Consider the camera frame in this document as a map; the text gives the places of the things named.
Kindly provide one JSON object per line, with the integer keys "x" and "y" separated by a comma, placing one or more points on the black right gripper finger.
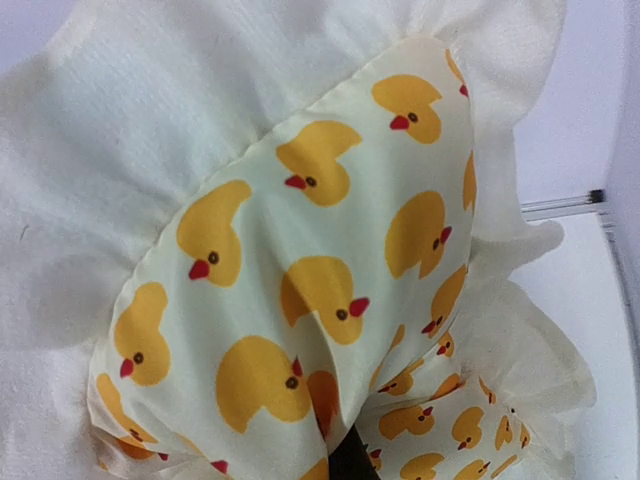
{"x": 350, "y": 460}

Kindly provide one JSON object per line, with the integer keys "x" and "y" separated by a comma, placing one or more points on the small duck print pillow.
{"x": 233, "y": 230}

